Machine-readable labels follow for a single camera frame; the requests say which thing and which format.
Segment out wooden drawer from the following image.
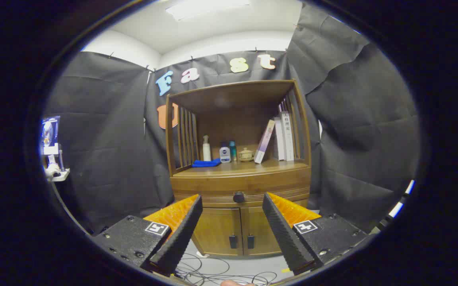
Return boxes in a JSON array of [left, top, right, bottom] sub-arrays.
[[171, 167, 311, 208]]

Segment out wooden cabinet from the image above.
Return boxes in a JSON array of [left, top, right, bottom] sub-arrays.
[[165, 79, 312, 258]]

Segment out wooden countertop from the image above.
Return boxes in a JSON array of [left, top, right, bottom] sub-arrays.
[[173, 158, 309, 178]]

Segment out computer monitor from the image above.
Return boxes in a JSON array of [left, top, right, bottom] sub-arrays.
[[41, 116, 61, 155]]

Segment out black floor cables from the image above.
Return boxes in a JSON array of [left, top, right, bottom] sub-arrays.
[[173, 252, 279, 286]]

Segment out grey white book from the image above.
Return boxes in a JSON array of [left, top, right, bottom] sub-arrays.
[[280, 111, 295, 162]]

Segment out blue folded cloth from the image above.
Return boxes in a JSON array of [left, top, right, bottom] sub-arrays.
[[192, 158, 221, 168]]

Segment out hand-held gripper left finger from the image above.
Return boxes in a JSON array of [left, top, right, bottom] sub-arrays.
[[92, 194, 204, 277]]

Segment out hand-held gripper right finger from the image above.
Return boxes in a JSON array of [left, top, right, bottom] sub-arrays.
[[262, 192, 369, 276]]

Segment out purple cover book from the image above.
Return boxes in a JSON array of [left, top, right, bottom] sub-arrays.
[[254, 119, 276, 164]]

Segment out wooden cabinet door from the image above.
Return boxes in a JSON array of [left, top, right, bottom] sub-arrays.
[[192, 207, 243, 257], [241, 207, 286, 257]]

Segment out white pump bottle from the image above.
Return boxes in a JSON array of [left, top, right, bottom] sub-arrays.
[[202, 135, 212, 162]]

